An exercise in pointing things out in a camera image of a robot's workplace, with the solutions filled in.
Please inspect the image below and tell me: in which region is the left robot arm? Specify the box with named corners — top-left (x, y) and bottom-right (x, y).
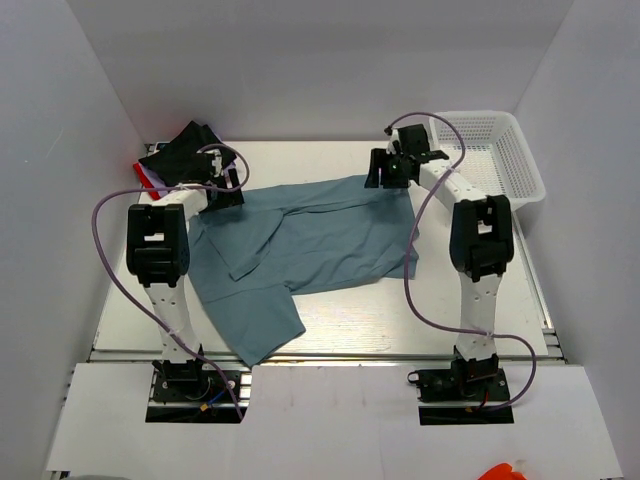
top-left (126, 181), bottom-right (235, 401)

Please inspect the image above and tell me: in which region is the white plastic basket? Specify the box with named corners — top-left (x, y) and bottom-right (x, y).
top-left (429, 110), bottom-right (546, 210)

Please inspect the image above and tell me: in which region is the teal blue t-shirt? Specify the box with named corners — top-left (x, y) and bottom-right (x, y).
top-left (188, 176), bottom-right (418, 366)

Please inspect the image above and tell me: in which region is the black folded t-shirt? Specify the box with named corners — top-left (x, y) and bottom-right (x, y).
top-left (137, 121), bottom-right (233, 186)

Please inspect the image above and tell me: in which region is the red folded t-shirt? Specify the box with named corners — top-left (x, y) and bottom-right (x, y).
top-left (133, 162), bottom-right (167, 200)

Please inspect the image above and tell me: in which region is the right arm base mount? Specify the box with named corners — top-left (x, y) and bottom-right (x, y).
top-left (407, 369), bottom-right (514, 426)

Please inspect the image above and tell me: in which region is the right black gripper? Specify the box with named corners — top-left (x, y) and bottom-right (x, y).
top-left (365, 148), bottom-right (410, 188)

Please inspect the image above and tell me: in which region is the orange object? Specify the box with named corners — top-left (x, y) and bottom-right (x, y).
top-left (479, 463), bottom-right (527, 480)

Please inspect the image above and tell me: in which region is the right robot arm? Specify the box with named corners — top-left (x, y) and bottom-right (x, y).
top-left (365, 124), bottom-right (514, 402)

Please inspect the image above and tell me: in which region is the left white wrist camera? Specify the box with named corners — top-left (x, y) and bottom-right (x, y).
top-left (206, 149), bottom-right (224, 177)

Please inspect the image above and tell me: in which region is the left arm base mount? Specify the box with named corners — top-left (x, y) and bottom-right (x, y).
top-left (145, 369), bottom-right (249, 425)

